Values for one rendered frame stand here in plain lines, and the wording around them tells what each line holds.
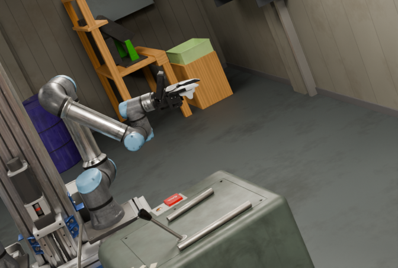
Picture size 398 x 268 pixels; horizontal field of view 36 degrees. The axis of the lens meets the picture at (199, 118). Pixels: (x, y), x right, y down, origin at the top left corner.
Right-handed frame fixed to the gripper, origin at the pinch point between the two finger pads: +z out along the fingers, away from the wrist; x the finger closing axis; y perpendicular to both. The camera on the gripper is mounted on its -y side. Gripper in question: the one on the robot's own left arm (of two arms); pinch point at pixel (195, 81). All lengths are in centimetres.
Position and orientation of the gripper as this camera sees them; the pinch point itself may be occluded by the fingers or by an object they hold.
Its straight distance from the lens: 257.4
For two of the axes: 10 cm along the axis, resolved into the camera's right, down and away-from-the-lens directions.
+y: 3.6, 8.7, 3.4
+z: 9.3, -3.0, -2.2
